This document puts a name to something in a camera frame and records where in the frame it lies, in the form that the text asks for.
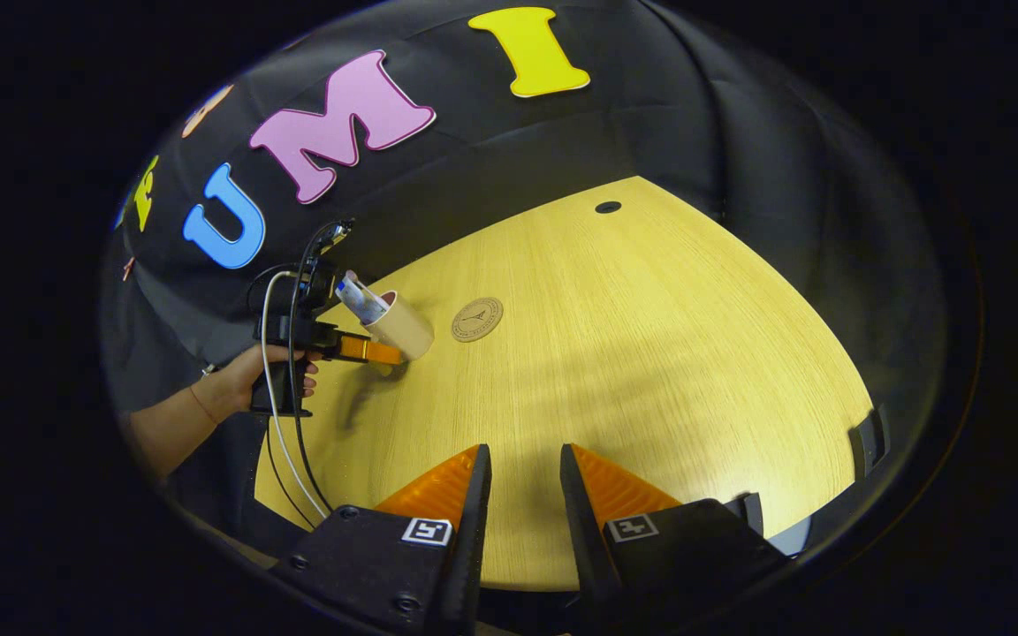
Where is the round brown coaster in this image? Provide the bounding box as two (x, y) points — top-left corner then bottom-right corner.
(451, 297), (505, 343)

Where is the wooden desktop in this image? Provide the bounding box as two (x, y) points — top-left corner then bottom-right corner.
(254, 175), (877, 591)

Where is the white cable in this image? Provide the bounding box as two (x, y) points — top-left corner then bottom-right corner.
(260, 271), (330, 520)

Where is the black cable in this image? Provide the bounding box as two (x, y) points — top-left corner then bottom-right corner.
(248, 221), (338, 529)

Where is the black backdrop cloth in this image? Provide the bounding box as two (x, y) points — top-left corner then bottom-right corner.
(103, 0), (947, 425)

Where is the beige cup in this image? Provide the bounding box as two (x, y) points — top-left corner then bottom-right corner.
(361, 290), (436, 361)

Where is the white toothpaste tube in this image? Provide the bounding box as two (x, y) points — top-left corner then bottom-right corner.
(335, 270), (389, 324)

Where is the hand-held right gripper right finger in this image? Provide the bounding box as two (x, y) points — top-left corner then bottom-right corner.
(559, 443), (788, 619)

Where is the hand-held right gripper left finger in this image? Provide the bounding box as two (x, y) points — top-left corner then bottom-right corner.
(270, 443), (492, 635)

